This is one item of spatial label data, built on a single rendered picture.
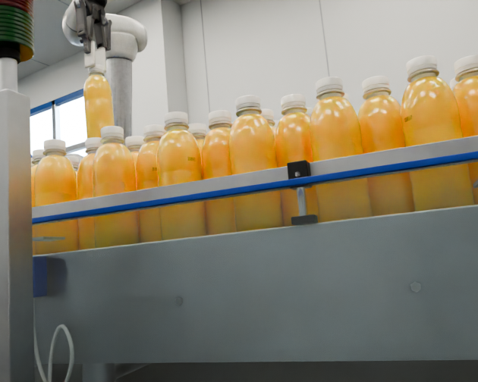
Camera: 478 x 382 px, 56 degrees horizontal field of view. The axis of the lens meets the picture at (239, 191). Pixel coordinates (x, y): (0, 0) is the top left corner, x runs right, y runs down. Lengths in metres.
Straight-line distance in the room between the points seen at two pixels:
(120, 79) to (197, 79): 2.51
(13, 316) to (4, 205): 0.13
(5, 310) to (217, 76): 3.79
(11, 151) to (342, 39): 3.37
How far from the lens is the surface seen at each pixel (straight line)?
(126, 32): 1.95
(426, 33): 3.65
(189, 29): 4.64
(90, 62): 1.29
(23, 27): 0.68
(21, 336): 0.62
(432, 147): 0.59
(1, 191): 0.62
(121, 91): 1.91
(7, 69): 0.67
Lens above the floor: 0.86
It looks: 9 degrees up
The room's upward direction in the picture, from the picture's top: 5 degrees counter-clockwise
